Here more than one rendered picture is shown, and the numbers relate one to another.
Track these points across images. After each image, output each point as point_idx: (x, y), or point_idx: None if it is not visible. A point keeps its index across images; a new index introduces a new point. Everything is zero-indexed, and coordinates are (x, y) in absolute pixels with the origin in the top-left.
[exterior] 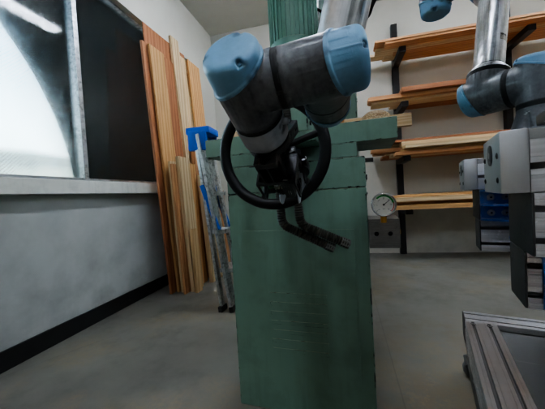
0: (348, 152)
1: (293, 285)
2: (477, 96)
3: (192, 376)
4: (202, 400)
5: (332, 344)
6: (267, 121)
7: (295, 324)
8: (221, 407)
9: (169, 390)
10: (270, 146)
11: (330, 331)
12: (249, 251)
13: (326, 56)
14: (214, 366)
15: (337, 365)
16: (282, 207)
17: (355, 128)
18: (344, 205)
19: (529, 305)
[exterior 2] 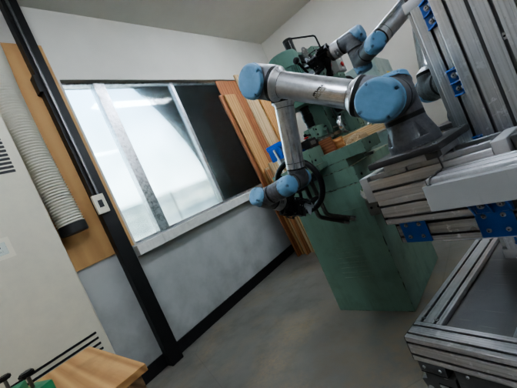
0: (343, 165)
1: (342, 242)
2: (422, 94)
3: (315, 301)
4: (320, 311)
5: (374, 270)
6: (275, 205)
7: (351, 263)
8: (329, 312)
9: (303, 309)
10: (281, 209)
11: (370, 263)
12: (314, 230)
13: (278, 192)
14: (326, 295)
15: (381, 281)
16: (311, 212)
17: (342, 152)
18: (352, 195)
19: (403, 241)
